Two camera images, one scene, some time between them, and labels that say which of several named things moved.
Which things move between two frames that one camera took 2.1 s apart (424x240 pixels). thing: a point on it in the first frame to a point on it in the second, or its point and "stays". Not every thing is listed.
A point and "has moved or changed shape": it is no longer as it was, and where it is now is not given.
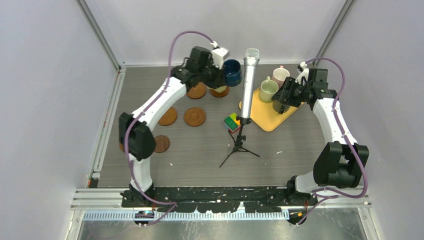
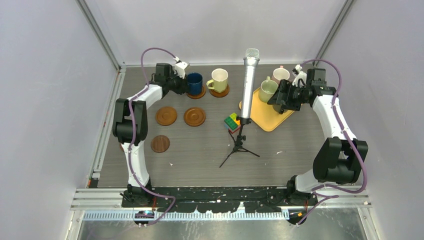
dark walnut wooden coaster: (162, 143) stays
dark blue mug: (232, 72) has moved or changed shape
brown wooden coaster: (169, 117) stays
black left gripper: (218, 81) to (183, 87)
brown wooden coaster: (194, 116) stays
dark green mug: (277, 105) stays
